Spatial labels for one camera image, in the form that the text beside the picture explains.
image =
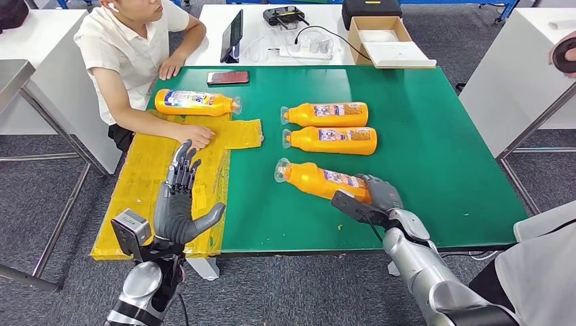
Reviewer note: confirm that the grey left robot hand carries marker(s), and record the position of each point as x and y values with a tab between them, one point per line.
173	216

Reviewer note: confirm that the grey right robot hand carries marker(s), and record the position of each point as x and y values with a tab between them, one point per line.
384	193

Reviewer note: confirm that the orange detergent bottle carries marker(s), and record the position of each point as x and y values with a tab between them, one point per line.
198	110
330	120
310	180
330	147

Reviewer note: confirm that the white tape roll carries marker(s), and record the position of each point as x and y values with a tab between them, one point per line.
564	56

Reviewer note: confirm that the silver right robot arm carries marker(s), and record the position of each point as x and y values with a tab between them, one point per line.
427	270

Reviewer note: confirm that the yellow plastic sheet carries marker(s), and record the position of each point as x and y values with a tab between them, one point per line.
135	189

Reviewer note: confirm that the white table foot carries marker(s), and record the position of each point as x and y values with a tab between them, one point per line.
204	269
393	269

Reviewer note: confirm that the white flat lid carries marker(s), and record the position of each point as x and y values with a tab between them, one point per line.
400	55

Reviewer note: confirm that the red smartphone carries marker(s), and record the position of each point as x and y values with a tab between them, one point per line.
227	78

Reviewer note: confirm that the cardboard box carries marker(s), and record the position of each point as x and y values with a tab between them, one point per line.
353	44

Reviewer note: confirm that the white box insert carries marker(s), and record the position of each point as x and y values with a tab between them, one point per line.
378	36

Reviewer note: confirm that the white power strip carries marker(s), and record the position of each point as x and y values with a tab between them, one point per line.
307	51

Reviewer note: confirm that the person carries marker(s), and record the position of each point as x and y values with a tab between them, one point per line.
121	49
540	279

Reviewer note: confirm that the white cabinet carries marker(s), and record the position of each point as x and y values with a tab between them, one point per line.
54	81

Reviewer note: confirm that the black case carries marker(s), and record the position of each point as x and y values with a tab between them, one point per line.
371	11

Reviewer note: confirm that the black tablet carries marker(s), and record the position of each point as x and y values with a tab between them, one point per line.
232	35

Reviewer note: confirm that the black remote controller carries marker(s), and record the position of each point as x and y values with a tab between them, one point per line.
282	15

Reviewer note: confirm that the steel table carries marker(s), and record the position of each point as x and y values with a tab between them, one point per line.
11	78

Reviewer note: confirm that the pale small roll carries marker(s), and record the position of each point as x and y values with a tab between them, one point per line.
562	24

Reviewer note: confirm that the black bag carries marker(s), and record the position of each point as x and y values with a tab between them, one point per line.
12	12

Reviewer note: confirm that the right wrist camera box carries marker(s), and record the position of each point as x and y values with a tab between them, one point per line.
355	209

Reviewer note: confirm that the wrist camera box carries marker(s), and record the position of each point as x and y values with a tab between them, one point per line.
355	209
130	231

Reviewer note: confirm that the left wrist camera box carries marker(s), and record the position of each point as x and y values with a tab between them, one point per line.
130	231

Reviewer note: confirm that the white desk with metal frame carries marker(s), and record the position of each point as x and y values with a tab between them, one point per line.
517	72

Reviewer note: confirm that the blue metal frame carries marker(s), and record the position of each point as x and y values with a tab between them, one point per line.
506	9

